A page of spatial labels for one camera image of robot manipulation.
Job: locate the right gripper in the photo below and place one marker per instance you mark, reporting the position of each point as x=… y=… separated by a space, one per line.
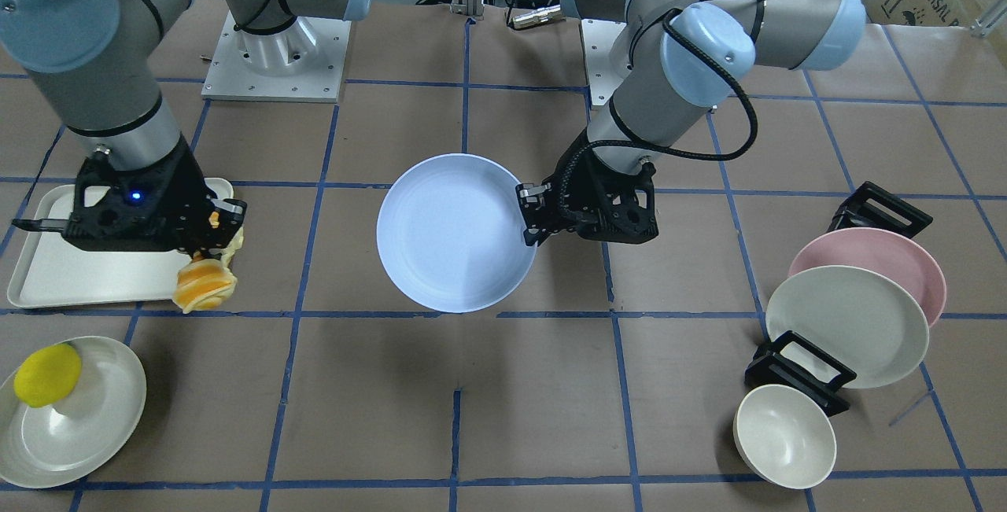
x=186 y=184

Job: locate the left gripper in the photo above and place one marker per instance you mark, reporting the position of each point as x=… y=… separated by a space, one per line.
x=572 y=183

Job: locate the striped orange bread roll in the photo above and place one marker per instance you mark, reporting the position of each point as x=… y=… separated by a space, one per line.
x=205 y=283

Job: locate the blue plate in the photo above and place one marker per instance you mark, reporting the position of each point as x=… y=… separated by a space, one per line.
x=450 y=234

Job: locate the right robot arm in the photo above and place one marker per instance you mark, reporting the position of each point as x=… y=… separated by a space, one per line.
x=90 y=60

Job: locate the black plate rack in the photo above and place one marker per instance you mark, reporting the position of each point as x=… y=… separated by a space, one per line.
x=791 y=359

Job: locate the white plate with lemon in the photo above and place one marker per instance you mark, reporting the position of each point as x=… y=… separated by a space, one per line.
x=58 y=444

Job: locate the cream plate in rack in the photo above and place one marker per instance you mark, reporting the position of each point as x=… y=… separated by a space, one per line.
x=861 y=318

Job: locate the pink plate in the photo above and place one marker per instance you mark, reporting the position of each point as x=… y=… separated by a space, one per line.
x=894 y=256

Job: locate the white rectangular tray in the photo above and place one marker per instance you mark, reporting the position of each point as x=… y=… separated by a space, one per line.
x=52 y=273

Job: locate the silver flashlight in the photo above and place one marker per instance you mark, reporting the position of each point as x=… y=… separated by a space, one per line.
x=534 y=18

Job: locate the yellow lemon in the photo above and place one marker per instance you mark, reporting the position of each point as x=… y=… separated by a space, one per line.
x=48 y=375

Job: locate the cream bowl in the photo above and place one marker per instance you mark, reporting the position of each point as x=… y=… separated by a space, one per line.
x=784 y=437

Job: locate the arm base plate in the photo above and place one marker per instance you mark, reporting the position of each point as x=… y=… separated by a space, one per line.
x=602 y=64
x=304 y=63

